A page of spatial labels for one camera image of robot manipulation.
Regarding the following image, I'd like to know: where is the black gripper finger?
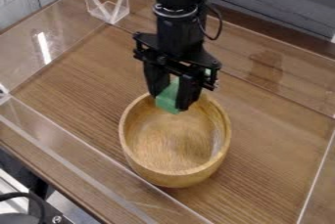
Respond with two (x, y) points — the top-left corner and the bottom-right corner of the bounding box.
(143, 63), (170, 98)
(175, 72), (202, 111)

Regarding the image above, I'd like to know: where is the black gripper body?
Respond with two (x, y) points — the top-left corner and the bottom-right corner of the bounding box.
(134, 6), (222, 90)

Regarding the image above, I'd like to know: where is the green rectangular block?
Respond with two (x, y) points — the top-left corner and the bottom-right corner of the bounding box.
(154, 68), (212, 113)

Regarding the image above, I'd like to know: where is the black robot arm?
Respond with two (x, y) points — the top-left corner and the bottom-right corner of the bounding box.
(134, 0), (221, 113)

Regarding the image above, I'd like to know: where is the brown wooden bowl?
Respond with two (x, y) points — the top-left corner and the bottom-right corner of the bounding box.
(118, 94), (232, 188)

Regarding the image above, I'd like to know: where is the clear acrylic corner bracket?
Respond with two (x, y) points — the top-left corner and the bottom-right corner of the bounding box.
(84, 0), (130, 24)

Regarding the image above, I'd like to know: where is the black metal bracket with screw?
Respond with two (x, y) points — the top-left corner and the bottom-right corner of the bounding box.
(28, 191), (75, 224)

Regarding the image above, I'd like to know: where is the black cable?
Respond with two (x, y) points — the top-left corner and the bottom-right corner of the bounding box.
(0, 191), (44, 224)

